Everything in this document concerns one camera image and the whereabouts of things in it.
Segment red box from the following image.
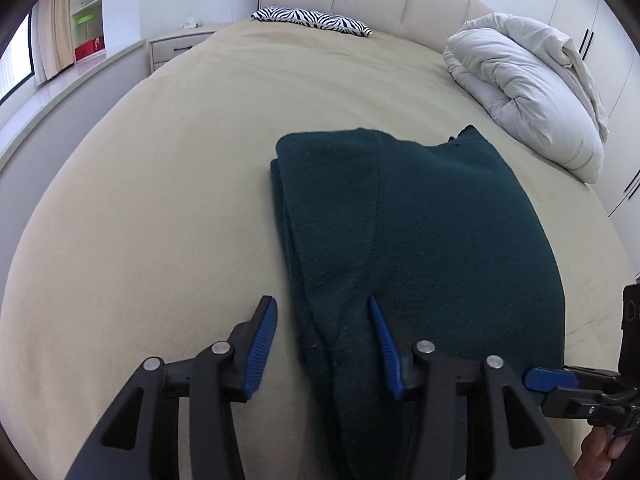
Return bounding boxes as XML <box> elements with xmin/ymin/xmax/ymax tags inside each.
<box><xmin>73</xmin><ymin>37</ymin><xmax>106</xmax><ymax>63</ymax></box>

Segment white folded duvet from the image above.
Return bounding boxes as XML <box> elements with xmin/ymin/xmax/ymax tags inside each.
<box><xmin>442</xmin><ymin>14</ymin><xmax>611</xmax><ymax>185</ymax></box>

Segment white wardrobe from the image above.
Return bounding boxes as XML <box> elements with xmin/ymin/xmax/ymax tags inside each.
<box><xmin>547</xmin><ymin>0</ymin><xmax>640</xmax><ymax>281</ymax></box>

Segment white nightstand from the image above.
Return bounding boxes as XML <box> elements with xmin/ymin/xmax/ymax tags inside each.
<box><xmin>149</xmin><ymin>23</ymin><xmax>232</xmax><ymax>72</ymax></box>

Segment window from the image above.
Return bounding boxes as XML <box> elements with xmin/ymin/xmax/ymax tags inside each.
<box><xmin>0</xmin><ymin>12</ymin><xmax>37</xmax><ymax>107</ymax></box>

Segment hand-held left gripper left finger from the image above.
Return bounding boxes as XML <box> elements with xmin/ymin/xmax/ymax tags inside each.
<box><xmin>65</xmin><ymin>295</ymin><xmax>279</xmax><ymax>480</ymax></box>

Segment white bookshelf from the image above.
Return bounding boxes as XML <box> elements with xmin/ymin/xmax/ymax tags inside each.
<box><xmin>69</xmin><ymin>0</ymin><xmax>108</xmax><ymax>64</ymax></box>

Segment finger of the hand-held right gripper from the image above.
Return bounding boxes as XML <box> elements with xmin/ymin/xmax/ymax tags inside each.
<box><xmin>541</xmin><ymin>388</ymin><xmax>627</xmax><ymax>420</ymax></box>
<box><xmin>524</xmin><ymin>366</ymin><xmax>623</xmax><ymax>395</ymax></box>

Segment white window sill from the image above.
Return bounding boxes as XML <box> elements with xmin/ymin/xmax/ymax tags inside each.
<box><xmin>0</xmin><ymin>39</ymin><xmax>149</xmax><ymax>281</ymax></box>

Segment person's right hand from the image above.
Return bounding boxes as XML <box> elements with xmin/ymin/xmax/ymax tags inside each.
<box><xmin>574</xmin><ymin>423</ymin><xmax>632</xmax><ymax>480</ymax></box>

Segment zebra print pillow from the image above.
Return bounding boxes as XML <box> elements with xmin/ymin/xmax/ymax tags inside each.
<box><xmin>250</xmin><ymin>6</ymin><xmax>374</xmax><ymax>39</ymax></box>

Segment dark green sweater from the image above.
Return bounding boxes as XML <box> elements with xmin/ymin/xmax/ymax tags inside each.
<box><xmin>269</xmin><ymin>125</ymin><xmax>567</xmax><ymax>480</ymax></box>

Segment beige curtain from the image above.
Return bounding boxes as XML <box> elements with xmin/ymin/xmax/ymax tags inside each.
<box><xmin>32</xmin><ymin>0</ymin><xmax>77</xmax><ymax>87</ymax></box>

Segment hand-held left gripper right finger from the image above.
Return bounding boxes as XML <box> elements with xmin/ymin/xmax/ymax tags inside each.
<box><xmin>366</xmin><ymin>295</ymin><xmax>576</xmax><ymax>480</ymax></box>

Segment bed with beige sheet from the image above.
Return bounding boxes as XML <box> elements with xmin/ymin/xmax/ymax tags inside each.
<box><xmin>0</xmin><ymin>17</ymin><xmax>635</xmax><ymax>480</ymax></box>

